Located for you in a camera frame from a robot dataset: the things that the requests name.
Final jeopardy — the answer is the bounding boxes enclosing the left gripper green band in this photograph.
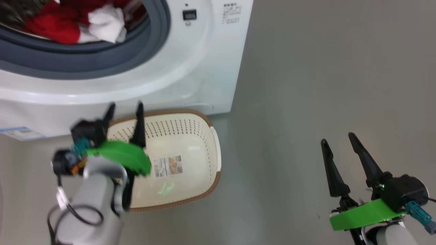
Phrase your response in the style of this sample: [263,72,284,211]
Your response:
[87,101,152,177]

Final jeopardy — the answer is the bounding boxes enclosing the cream perforated laundry basket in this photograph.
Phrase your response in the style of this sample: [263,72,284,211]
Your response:
[102,109,222,213]

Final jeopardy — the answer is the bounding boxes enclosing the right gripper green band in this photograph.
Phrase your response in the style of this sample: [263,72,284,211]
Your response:
[321,132,407,232]

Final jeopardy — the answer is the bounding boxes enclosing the red garment with white stripes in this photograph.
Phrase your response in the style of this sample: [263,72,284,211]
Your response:
[24,0,137,45]

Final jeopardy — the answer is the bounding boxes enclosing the blue white energy label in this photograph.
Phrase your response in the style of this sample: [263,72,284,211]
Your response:
[0,127,45,141]

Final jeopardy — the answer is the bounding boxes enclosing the white front-load washing machine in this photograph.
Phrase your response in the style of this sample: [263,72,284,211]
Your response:
[0,0,254,138]

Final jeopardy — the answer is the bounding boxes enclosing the teal left camera connector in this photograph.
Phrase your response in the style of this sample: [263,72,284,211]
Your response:
[70,140,92,155]

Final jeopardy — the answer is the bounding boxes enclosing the teal camera connector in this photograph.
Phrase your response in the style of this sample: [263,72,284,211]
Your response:
[405,201,436,235]
[70,140,92,155]

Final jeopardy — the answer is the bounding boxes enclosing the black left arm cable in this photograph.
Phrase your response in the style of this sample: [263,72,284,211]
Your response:
[47,175,104,245]

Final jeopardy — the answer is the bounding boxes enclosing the basket product label sticker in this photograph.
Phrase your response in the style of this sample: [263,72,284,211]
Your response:
[154,155,183,178]

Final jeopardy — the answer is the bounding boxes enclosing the teal right camera connector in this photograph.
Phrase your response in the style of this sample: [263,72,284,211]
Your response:
[405,201,436,235]

